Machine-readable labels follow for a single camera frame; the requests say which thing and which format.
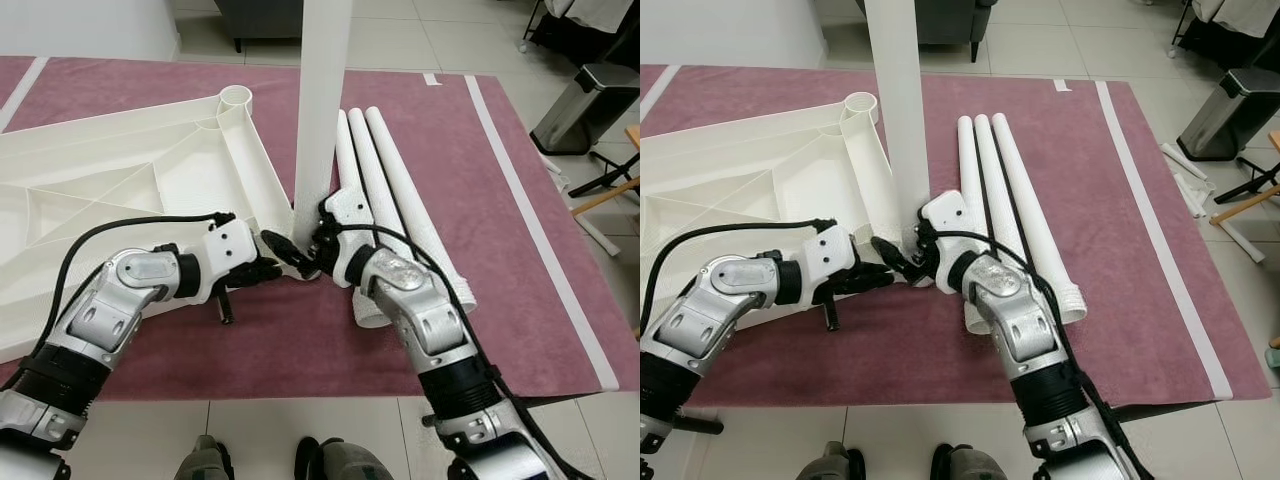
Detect dark grey armchair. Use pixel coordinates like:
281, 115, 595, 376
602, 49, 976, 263
213, 0, 304, 53
915, 0, 999, 63

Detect grey robot left foot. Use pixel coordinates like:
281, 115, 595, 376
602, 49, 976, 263
175, 435, 236, 480
808, 440, 869, 480

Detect mauve tablecloth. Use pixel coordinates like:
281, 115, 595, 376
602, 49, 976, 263
0, 55, 641, 403
640, 63, 1280, 408

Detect long white cloth strap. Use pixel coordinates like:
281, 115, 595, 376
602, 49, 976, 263
0, 56, 49, 131
1093, 80, 1234, 401
465, 75, 623, 393
640, 65, 671, 121

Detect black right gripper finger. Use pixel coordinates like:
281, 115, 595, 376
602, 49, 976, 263
261, 229, 316, 279
871, 236, 916, 282

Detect white plastic children table top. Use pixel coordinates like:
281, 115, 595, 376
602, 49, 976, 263
0, 85, 301, 363
640, 92, 926, 351

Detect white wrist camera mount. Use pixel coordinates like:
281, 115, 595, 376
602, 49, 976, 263
795, 223, 858, 304
318, 190, 386, 291
918, 190, 986, 296
197, 217, 256, 304

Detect dark hanging clothes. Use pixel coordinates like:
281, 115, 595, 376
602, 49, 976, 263
520, 0, 641, 63
1172, 0, 1280, 73

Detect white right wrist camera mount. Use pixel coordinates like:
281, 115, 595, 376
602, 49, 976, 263
918, 190, 986, 296
318, 190, 386, 291

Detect white plastic strip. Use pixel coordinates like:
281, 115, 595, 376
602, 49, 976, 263
538, 150, 573, 196
1160, 142, 1213, 218

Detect grey metal pedal bin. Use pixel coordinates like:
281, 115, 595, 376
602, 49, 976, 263
530, 63, 641, 158
1177, 68, 1280, 163

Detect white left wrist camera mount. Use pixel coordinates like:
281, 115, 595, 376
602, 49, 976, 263
197, 217, 256, 304
795, 223, 858, 304

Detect grey robot foot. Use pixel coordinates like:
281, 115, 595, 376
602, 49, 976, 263
930, 443, 1011, 480
295, 437, 386, 480
175, 435, 236, 480
808, 440, 869, 480

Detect grey robot right foot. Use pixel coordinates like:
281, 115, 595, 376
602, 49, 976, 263
930, 443, 1011, 480
295, 437, 386, 480

